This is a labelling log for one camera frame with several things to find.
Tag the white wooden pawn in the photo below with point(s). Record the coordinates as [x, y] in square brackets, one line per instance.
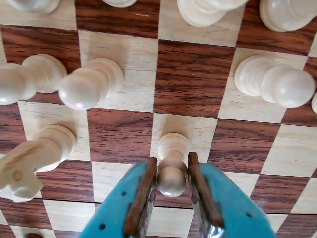
[15, 84]
[86, 84]
[280, 84]
[315, 101]
[172, 178]

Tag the white wooden knight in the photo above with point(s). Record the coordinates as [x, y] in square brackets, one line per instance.
[24, 163]

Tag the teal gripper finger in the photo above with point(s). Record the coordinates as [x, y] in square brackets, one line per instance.
[227, 205]
[116, 205]

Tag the white wooden bishop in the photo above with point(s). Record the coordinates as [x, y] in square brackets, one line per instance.
[284, 15]
[34, 5]

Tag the wooden chessboard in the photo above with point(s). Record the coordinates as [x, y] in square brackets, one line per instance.
[193, 81]

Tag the white wooden king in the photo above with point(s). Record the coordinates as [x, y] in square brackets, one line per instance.
[119, 2]

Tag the white wooden queen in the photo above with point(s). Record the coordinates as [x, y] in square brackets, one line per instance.
[208, 12]

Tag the dark brown wooden pawn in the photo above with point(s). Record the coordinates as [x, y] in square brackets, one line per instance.
[32, 235]

